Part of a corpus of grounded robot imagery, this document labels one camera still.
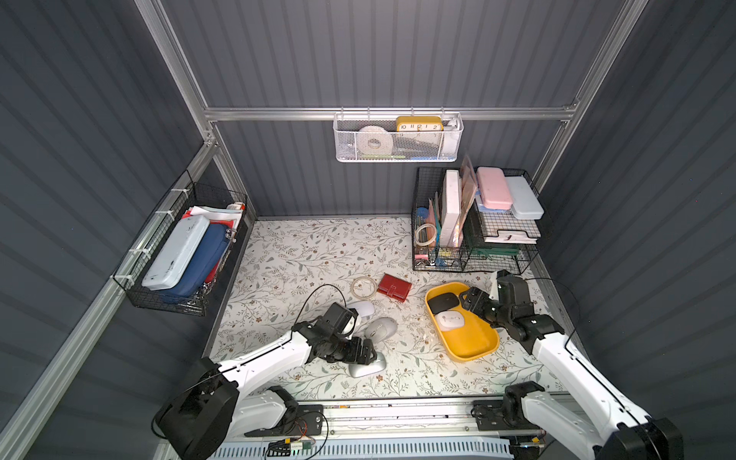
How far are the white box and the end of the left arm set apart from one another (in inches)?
17.9

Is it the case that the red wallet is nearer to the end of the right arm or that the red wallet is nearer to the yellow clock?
the end of the right arm

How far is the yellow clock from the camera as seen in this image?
0.88 m

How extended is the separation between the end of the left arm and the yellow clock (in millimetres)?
582

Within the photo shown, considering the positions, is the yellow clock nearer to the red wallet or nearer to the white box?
the white box
